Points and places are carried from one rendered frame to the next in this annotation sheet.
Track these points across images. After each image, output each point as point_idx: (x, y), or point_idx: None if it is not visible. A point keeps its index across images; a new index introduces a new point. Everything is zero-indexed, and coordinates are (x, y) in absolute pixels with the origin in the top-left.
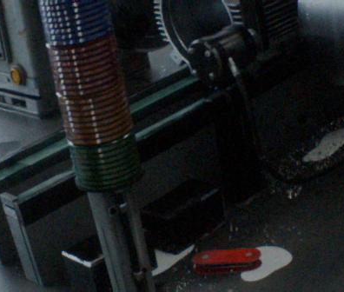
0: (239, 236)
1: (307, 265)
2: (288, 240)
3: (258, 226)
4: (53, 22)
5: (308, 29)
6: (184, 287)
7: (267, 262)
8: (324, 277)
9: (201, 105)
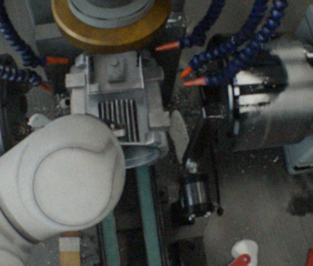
0: (215, 245)
1: (266, 242)
2: (241, 232)
3: (216, 232)
4: None
5: (238, 149)
6: None
7: (249, 253)
8: (278, 244)
9: (158, 205)
